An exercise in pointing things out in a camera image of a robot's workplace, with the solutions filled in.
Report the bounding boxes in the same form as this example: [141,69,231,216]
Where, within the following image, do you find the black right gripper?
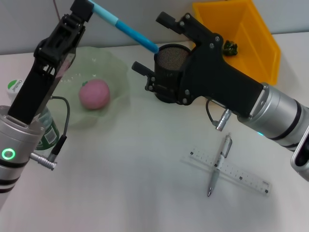
[131,11,265,119]

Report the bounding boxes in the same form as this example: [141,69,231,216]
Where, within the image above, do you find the clear water bottle green label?
[6,79,60,152]

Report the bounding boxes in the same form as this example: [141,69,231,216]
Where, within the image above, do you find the transparent plastic ruler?
[181,146,273,198]

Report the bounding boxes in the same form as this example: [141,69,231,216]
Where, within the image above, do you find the blue scissors with cover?
[88,0,160,54]

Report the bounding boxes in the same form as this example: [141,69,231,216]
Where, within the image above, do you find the pink toy peach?
[79,78,111,111]

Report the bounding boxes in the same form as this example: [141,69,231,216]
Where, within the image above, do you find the pale green glass fruit plate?
[45,46,132,129]

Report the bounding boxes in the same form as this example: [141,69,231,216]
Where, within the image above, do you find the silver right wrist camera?
[290,131,309,182]

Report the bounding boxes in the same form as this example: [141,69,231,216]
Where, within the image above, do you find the green plastic wrapper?
[221,40,240,57]

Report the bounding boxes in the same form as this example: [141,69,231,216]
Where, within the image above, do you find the left gripper cable with plug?
[30,95,71,172]

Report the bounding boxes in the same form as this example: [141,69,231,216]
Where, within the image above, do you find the black mesh pen cup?
[154,43,194,104]

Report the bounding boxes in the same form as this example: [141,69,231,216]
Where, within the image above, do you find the silver white ballpoint pen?
[207,132,234,198]

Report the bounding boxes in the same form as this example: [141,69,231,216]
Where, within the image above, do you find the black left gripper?
[7,0,95,126]

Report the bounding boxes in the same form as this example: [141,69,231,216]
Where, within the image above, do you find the yellow plastic bin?
[192,0,282,86]

